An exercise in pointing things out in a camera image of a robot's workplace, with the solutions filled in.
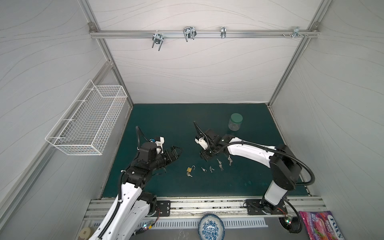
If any silver key pair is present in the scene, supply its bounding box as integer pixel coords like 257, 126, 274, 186
228, 155, 233, 166

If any brass padlock with keys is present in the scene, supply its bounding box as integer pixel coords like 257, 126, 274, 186
187, 166, 196, 178

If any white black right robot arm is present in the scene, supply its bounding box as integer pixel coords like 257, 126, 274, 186
195, 129, 303, 215

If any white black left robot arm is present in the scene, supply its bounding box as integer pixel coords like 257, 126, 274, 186
90, 141, 183, 240

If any clear jar green lid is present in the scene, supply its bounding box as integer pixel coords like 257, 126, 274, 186
228, 113, 243, 131

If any blue white patterned plate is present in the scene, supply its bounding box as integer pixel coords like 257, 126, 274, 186
198, 214, 225, 240

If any white tape roll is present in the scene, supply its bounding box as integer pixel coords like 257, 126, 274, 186
76, 227, 94, 240

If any metal U-bolt clamp left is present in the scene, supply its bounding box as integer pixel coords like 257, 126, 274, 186
152, 33, 164, 51

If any metal u-bolt clamp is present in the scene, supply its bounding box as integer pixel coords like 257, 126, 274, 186
152, 33, 164, 51
183, 26, 197, 42

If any metal hook clamp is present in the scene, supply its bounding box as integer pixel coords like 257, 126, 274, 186
221, 27, 227, 39

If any metal U-bolt clamp middle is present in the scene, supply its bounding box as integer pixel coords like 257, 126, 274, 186
183, 26, 197, 42

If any pink Fox's candy bag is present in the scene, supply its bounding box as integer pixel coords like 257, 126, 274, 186
299, 211, 345, 240

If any aluminium top crossbar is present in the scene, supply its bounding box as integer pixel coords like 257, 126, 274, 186
88, 22, 320, 39

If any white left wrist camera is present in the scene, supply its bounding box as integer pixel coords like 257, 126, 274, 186
151, 137, 165, 155

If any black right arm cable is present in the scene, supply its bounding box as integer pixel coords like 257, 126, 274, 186
193, 120, 316, 186

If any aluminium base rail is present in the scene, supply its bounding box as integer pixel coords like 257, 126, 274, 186
83, 196, 328, 221

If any white slotted cable duct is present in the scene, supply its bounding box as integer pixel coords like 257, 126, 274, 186
89, 217, 269, 230

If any white wire basket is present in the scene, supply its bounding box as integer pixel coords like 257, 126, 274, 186
45, 80, 128, 156

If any metal bracket clamp right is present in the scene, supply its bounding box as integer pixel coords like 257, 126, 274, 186
282, 27, 309, 39

